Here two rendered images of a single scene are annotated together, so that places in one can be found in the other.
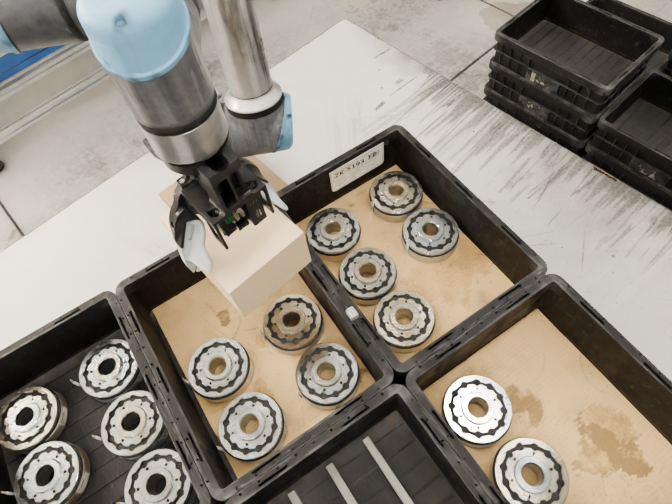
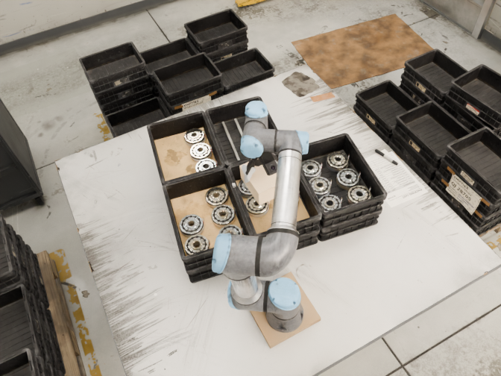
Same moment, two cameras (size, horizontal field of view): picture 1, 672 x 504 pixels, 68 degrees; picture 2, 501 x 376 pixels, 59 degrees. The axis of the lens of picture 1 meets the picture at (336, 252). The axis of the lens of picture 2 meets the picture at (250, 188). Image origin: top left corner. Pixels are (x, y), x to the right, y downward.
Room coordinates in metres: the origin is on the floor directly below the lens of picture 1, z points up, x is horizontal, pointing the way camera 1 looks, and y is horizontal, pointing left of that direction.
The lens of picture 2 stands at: (1.47, 0.27, 2.46)
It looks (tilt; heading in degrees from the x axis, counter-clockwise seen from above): 53 degrees down; 190
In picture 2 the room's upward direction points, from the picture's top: 5 degrees counter-clockwise
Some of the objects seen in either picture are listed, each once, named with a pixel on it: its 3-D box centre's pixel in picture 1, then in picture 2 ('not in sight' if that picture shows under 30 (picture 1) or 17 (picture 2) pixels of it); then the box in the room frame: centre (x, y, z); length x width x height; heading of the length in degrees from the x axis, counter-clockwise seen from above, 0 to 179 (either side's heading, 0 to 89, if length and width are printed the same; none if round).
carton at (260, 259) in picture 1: (236, 239); (262, 179); (0.38, 0.13, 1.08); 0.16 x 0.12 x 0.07; 34
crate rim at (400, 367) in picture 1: (398, 234); (206, 211); (0.44, -0.11, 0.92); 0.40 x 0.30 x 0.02; 24
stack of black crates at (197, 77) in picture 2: not in sight; (191, 98); (-0.88, -0.51, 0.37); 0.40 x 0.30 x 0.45; 124
